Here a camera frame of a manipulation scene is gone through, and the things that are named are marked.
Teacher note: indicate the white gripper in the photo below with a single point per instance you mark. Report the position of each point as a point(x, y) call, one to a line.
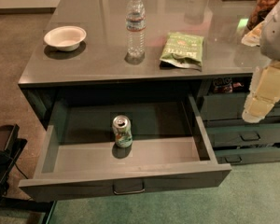
point(276, 34)

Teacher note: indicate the glass snack jar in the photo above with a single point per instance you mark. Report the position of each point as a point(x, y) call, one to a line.
point(260, 11)

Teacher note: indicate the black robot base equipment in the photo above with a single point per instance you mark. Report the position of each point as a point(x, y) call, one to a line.
point(11, 147)

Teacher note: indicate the snack packages in shelf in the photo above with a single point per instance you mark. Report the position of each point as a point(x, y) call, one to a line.
point(229, 85)

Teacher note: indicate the white paper bowl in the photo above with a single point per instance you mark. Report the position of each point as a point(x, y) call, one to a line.
point(65, 38)

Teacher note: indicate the grey right middle drawer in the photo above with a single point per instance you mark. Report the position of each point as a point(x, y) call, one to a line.
point(244, 135)

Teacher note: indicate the green chip bag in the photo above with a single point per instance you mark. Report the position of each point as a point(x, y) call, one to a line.
point(183, 51)

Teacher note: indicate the clear plastic water bottle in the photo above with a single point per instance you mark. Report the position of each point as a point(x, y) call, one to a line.
point(135, 25)

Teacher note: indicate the grey right lower drawer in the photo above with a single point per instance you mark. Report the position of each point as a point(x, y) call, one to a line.
point(248, 155)

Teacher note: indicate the open grey top drawer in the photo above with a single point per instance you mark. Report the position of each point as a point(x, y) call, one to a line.
point(79, 157)

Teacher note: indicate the green 7up soda can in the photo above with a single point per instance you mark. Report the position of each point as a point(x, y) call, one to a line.
point(121, 126)

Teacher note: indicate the grey counter cabinet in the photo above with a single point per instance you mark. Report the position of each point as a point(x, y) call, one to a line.
point(100, 58)

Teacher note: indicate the grey right upper drawer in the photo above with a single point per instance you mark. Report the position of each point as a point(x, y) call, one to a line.
point(222, 106)

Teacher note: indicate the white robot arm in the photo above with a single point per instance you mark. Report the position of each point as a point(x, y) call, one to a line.
point(270, 36)

